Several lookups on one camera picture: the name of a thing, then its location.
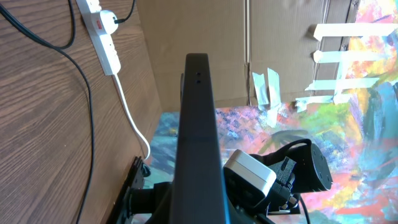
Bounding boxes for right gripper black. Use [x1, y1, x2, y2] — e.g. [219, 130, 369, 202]
[130, 155, 301, 224]

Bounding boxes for Samsung Galaxy smartphone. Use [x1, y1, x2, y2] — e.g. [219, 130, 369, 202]
[170, 54, 230, 224]

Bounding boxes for black USB charging cable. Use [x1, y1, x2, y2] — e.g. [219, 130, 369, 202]
[0, 0, 137, 224]

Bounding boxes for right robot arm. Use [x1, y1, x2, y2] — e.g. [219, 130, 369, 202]
[126, 138, 333, 223]

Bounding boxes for white charger plug adapter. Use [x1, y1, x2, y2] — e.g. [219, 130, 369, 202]
[94, 10, 118, 35]

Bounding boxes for white tape strips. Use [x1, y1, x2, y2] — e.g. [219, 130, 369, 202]
[253, 23, 397, 112]

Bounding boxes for cardboard backdrop panel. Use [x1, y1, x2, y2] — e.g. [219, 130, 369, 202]
[137, 0, 359, 111]

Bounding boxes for white power strip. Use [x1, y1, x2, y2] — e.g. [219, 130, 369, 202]
[76, 0, 121, 75]

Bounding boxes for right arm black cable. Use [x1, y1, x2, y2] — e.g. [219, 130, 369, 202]
[298, 195, 312, 224]

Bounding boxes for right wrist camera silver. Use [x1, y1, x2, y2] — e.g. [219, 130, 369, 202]
[223, 149, 277, 213]

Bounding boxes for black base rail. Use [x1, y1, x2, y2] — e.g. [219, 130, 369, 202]
[106, 157, 150, 224]

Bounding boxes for white power strip cord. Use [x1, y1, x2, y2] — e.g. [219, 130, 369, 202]
[112, 73, 152, 161]

